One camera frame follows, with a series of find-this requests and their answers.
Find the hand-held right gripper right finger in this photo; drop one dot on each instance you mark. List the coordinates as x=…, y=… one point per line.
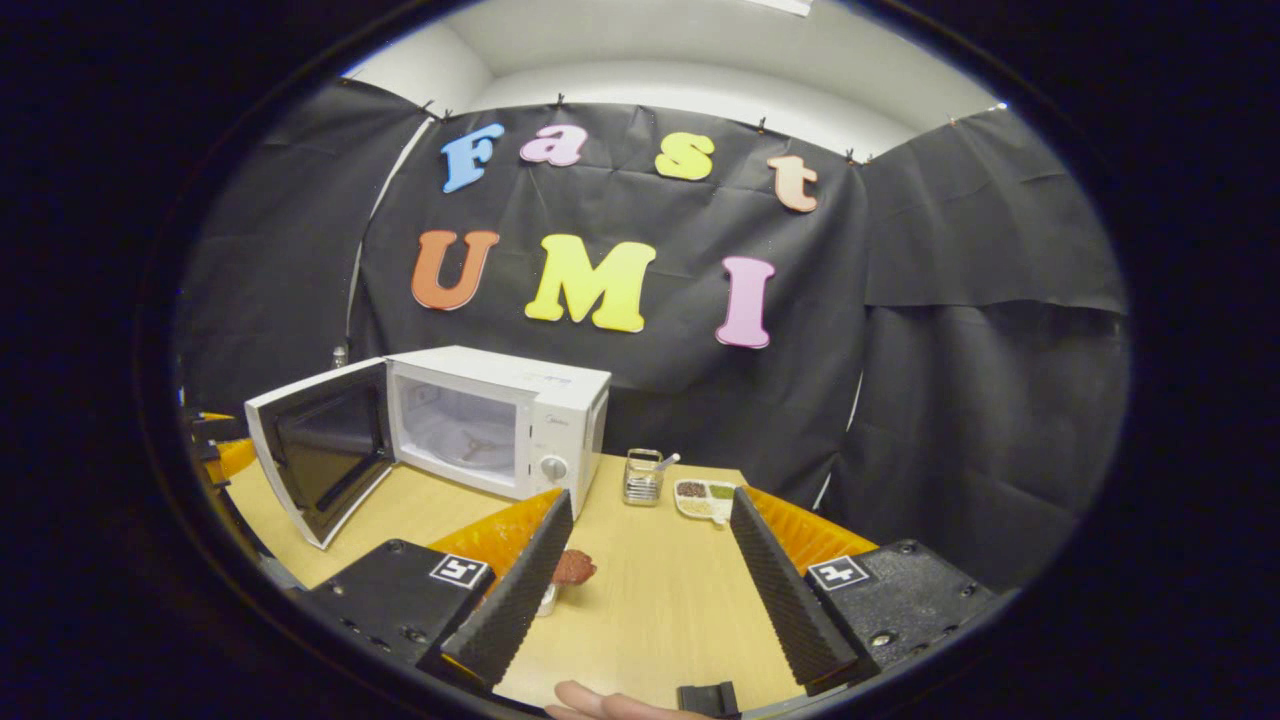
x=785, y=600

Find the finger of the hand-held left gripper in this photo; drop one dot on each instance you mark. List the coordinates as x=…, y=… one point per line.
x=228, y=458

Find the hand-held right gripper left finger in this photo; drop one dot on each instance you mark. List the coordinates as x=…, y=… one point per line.
x=515, y=610

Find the red meat piece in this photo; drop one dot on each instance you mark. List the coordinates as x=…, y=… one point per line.
x=573, y=567

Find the white microwave oven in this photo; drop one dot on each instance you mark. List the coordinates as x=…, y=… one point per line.
x=550, y=420

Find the small white cup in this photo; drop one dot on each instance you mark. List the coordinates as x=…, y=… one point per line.
x=547, y=600

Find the white divided seasoning tray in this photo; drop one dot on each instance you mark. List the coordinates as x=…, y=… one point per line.
x=705, y=498

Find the glass turntable plate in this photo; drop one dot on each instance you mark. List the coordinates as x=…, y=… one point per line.
x=470, y=450

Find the ceiling light panel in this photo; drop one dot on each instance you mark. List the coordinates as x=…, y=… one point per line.
x=780, y=6

